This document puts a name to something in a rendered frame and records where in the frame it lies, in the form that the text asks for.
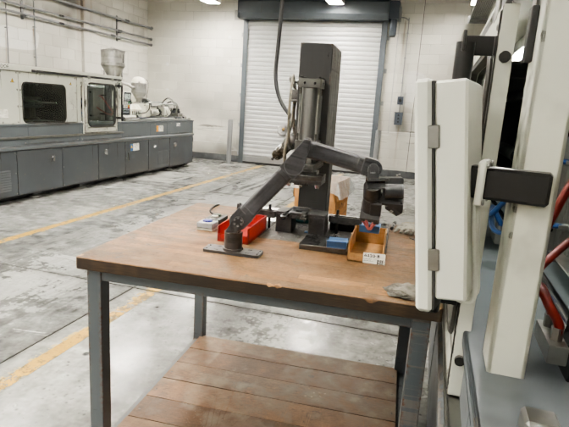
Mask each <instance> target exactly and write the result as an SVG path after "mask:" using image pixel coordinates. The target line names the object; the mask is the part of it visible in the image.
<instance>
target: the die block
mask: <svg viewBox="0 0 569 427"><path fill-rule="evenodd" d="M280 216H281V213H277V214H276V225H275V231H280V232H287V233H291V232H292V230H293V229H294V228H295V227H296V220H297V219H300V217H301V216H297V215H289V216H288V217H287V218H286V219H283V220H281V218H280ZM328 219H329V215H328V216H327V217H326V218H325V219H320V218H313V217H307V219H306V220H309V221H308V232H307V234H314V235H321V236H324V235H325V234H326V232H327V229H328Z"/></svg>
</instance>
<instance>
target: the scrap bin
mask: <svg viewBox="0 0 569 427"><path fill-rule="evenodd" d="M228 227H229V219H227V220H225V221H224V222H223V223H221V224H220V225H218V241H224V230H227V228H228ZM266 229H267V215H261V214H257V215H256V216H255V218H254V219H253V221H252V222H251V223H250V224H249V225H248V226H247V227H246V228H245V229H244V230H242V231H243V241H242V244H245V245H249V244H250V243H251V242H252V241H253V240H255V239H256V238H257V237H258V236H259V235H261V234H262V233H263V232H264V231H265V230H266Z"/></svg>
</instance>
